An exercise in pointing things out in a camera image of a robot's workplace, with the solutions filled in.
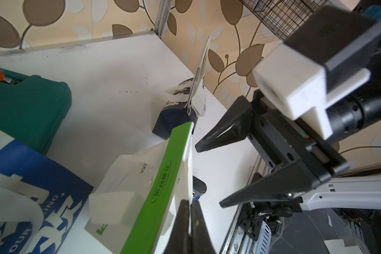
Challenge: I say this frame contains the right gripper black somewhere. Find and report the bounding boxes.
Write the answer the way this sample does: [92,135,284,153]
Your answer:
[195,90,349,208]

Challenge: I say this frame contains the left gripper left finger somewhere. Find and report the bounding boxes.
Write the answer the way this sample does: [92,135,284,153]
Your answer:
[164,200,191,254]

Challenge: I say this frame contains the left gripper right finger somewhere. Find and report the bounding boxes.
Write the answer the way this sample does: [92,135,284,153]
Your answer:
[190,200,215,254]

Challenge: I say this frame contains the blue stapler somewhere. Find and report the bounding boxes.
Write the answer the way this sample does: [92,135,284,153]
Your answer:
[193,176,207,200]

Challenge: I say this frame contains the dark blue bag white handles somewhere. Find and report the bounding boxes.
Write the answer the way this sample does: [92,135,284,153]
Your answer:
[152,37,211,140]

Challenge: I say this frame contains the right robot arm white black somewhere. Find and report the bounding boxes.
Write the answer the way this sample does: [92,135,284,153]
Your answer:
[195,1,381,217]

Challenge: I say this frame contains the green white bag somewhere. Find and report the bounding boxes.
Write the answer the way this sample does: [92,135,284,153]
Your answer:
[85,122,194,254]

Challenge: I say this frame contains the black wire basket right wall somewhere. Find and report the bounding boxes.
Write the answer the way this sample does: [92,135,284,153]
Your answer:
[242,0,327,41]

